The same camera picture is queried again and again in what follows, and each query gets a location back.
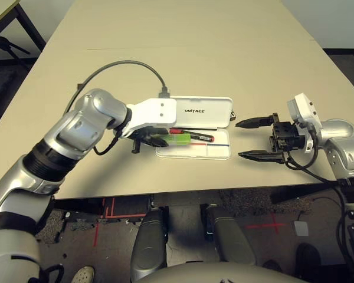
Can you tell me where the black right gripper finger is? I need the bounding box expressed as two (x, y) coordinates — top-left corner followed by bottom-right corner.
(234, 116), (274, 130)
(238, 149), (284, 164)

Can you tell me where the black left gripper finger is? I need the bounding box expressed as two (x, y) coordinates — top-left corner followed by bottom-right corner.
(148, 133), (169, 148)

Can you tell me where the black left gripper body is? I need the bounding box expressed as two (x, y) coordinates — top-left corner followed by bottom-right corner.
(114, 126), (155, 155)

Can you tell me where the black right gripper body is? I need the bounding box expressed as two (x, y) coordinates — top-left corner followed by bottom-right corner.
(269, 113), (308, 157)

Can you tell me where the green highlighter pen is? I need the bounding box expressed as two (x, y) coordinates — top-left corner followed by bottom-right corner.
(162, 133), (192, 146)

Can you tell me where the black marker red cap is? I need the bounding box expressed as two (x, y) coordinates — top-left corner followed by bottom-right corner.
(168, 127), (215, 142)

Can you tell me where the white Unitree pencil case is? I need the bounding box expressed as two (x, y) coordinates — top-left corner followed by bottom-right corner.
(155, 96), (234, 160)

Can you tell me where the black table underframe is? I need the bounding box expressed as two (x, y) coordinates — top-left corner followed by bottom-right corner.
(54, 187), (340, 221)

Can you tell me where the grey floor plate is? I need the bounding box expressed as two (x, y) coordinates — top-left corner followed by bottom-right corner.
(294, 220), (310, 236)

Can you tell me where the grey right robot leg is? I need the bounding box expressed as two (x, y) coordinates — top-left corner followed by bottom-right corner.
(205, 204), (257, 266)

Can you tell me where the grey robot leg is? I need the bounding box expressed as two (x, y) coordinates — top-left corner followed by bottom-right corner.
(130, 208), (169, 282)
(205, 204), (257, 266)

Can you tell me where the grey left robot leg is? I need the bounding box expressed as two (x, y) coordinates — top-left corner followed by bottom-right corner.
(130, 208), (169, 282)

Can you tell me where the black shoe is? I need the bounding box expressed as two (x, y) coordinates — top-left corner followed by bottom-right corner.
(294, 242), (322, 279)
(261, 258), (283, 274)

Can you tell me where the grey robot torso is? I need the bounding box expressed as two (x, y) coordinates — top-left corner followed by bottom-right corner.
(134, 261), (310, 283)

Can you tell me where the white perforated clog shoe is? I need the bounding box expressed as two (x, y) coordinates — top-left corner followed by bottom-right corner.
(70, 265), (96, 283)

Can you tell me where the black tripod stand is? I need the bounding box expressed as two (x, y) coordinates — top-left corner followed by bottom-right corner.
(0, 31), (32, 55)

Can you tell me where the beige side table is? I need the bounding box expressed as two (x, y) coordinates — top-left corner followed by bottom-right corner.
(0, 0), (47, 54)

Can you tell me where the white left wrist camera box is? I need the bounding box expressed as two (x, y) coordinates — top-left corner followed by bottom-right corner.
(117, 97), (178, 139)

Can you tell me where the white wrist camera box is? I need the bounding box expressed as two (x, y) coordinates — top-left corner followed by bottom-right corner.
(286, 93), (321, 154)
(117, 97), (178, 139)

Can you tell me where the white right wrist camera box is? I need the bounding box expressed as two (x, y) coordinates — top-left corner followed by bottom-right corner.
(286, 93), (321, 154)

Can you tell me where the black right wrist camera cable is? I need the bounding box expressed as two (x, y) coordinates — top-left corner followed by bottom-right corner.
(284, 122), (354, 266)

